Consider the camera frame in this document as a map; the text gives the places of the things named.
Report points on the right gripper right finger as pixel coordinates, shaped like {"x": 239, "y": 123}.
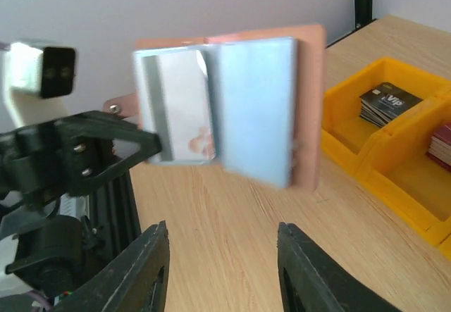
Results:
{"x": 310, "y": 280}

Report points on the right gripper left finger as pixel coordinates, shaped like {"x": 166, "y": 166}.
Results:
{"x": 136, "y": 280}

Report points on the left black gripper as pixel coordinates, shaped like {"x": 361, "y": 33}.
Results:
{"x": 32, "y": 163}

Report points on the white card black stripe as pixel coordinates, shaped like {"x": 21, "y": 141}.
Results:
{"x": 173, "y": 92}

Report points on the pink card holder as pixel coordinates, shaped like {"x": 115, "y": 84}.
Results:
{"x": 265, "y": 94}

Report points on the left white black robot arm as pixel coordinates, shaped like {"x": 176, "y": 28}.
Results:
{"x": 67, "y": 263}

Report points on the red card stack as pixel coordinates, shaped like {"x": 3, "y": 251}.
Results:
{"x": 439, "y": 146}

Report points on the black card stack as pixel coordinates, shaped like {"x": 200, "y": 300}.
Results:
{"x": 385, "y": 102}

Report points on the yellow bin right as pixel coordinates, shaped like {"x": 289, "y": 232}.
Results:
{"x": 445, "y": 241}

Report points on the yellow bin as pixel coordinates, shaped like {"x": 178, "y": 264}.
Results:
{"x": 397, "y": 170}
{"x": 445, "y": 241}
{"x": 346, "y": 137}

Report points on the yellow bin middle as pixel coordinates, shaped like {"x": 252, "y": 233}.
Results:
{"x": 397, "y": 170}

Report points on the yellow bin left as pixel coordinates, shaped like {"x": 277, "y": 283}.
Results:
{"x": 346, "y": 137}

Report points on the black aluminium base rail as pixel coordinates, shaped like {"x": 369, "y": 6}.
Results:
{"x": 105, "y": 179}

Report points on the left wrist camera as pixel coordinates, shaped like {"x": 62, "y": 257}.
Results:
{"x": 36, "y": 76}

